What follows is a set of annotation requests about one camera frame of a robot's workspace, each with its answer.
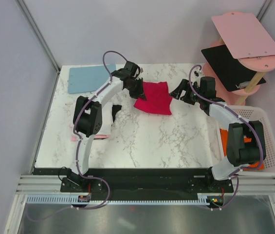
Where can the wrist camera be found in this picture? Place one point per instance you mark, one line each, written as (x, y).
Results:
(133, 69)
(205, 86)

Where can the white plastic basket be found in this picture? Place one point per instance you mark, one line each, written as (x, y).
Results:
(271, 126)

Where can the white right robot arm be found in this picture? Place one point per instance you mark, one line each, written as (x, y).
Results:
(239, 154)

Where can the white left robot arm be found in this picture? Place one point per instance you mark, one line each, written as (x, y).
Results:
(103, 95)

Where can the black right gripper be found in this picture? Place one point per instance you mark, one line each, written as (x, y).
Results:
(184, 85)

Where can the aluminium frame rails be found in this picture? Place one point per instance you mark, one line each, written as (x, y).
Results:
(43, 184)

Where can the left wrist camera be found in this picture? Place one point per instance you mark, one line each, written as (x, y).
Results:
(133, 69)

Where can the light blue mat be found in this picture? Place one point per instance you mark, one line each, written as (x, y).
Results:
(87, 79)

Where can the white t shirt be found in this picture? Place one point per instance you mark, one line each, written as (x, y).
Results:
(106, 119)

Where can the white slotted cable duct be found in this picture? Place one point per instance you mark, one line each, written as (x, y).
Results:
(75, 199)

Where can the black board on shelf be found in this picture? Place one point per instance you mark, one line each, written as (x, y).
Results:
(229, 70)

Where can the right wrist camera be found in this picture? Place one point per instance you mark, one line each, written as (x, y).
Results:
(205, 86)

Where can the orange t shirt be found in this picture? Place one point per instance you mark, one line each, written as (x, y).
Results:
(224, 139)

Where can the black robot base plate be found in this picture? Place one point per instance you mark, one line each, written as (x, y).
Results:
(145, 183)

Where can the pink tiered shelf stand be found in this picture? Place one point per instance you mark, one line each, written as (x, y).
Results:
(248, 42)

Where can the pink t shirt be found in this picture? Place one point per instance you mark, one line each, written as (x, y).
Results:
(75, 139)

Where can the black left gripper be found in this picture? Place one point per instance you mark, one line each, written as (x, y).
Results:
(140, 91)

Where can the magenta t shirt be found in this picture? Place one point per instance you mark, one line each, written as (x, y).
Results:
(157, 101)

